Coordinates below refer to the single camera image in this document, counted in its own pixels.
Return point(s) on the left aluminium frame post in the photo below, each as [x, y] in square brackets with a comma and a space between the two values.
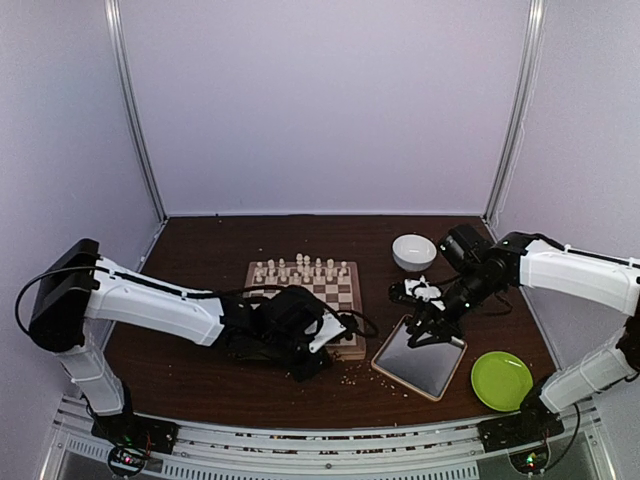
[117, 36]

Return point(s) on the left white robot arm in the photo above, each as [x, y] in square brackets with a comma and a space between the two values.
[290, 329]

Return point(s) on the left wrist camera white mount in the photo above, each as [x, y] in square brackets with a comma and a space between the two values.
[330, 333]

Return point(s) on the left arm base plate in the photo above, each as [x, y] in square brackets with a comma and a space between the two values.
[144, 434]

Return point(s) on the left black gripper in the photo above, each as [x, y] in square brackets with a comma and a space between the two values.
[301, 372]

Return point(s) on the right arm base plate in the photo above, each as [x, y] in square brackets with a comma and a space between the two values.
[512, 431]

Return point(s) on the aluminium frame post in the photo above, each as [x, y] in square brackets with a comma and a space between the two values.
[117, 36]
[515, 126]

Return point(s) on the white ceramic bowl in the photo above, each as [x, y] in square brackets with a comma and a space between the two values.
[413, 253]

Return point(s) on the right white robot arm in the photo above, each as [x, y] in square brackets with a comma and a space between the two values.
[554, 277]

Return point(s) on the right aluminium frame post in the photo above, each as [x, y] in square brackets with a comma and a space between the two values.
[515, 126]

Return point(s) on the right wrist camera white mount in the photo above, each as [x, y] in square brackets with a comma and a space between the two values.
[417, 291]

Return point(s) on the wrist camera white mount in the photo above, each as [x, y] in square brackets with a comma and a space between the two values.
[330, 333]
[417, 291]

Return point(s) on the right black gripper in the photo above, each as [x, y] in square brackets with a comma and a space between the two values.
[437, 322]

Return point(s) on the metal tray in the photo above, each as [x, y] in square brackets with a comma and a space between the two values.
[426, 370]

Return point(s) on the wooden chess board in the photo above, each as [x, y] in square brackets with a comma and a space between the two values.
[337, 296]

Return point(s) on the green plate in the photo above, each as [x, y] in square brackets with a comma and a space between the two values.
[501, 381]

